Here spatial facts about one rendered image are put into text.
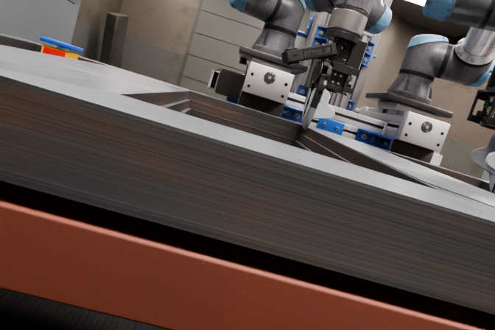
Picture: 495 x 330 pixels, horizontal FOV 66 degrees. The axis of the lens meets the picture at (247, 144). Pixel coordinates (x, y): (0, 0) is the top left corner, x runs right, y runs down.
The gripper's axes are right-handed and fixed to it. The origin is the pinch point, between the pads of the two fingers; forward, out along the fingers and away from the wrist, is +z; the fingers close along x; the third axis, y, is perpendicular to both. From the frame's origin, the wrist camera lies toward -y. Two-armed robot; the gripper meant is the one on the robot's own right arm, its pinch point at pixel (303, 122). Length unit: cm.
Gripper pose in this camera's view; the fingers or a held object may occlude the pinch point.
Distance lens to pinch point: 84.2
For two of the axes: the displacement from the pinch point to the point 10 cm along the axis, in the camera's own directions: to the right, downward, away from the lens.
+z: -3.0, 9.5, 1.2
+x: -0.5, -1.4, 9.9
